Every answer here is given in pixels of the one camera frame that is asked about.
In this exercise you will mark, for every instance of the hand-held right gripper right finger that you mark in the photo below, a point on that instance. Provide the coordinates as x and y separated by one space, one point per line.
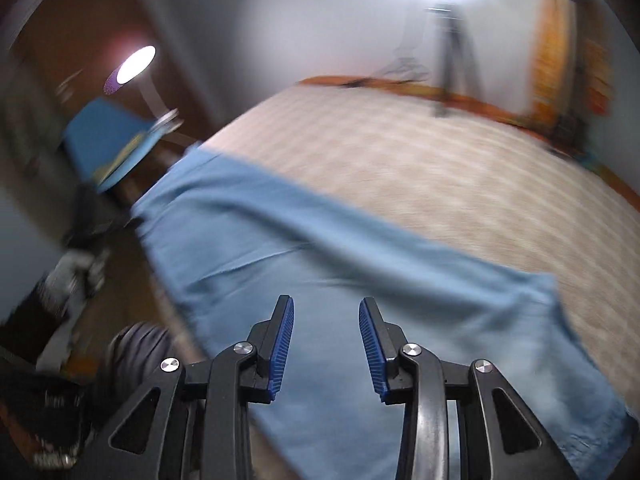
372 350

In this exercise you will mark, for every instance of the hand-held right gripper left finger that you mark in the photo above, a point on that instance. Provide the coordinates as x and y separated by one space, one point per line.
280 350

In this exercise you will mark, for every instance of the light blue denim pants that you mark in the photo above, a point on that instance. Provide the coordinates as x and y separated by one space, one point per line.
325 260

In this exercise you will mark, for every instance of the person's left forearm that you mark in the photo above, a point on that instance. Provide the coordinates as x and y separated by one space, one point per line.
25 325

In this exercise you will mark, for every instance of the person's left hand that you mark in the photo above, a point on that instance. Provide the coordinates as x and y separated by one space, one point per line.
72 272

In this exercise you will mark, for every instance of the blue chair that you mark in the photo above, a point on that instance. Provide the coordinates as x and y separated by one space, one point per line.
100 140

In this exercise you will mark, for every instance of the person's dark striped trousers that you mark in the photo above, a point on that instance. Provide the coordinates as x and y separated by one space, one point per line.
140 355

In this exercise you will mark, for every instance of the white desk lamp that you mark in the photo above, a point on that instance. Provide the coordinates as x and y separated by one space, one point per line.
136 62

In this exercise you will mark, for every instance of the beige plaid blanket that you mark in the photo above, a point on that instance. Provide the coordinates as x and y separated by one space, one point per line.
425 175

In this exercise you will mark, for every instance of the person's dark printed top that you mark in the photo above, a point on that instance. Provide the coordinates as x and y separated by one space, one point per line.
45 410

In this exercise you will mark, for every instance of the folded silver tripod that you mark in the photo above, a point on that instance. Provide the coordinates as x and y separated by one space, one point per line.
575 85

